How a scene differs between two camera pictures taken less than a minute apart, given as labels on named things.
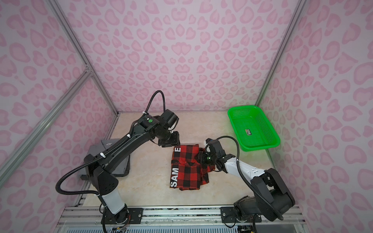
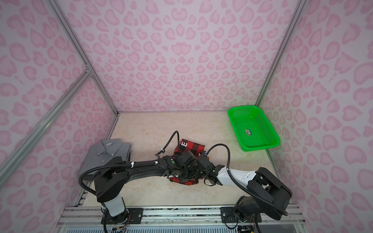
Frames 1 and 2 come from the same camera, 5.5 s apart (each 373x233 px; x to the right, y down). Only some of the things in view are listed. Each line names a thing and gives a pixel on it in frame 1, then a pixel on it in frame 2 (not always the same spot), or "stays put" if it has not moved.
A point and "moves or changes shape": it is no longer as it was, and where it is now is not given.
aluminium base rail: [80, 219] stays put
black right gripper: [201, 157] to [197, 168]
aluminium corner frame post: [300, 7] stays put
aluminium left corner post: [73, 38] stays put
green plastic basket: [252, 129] stays put
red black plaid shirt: [187, 174] moves or changes shape
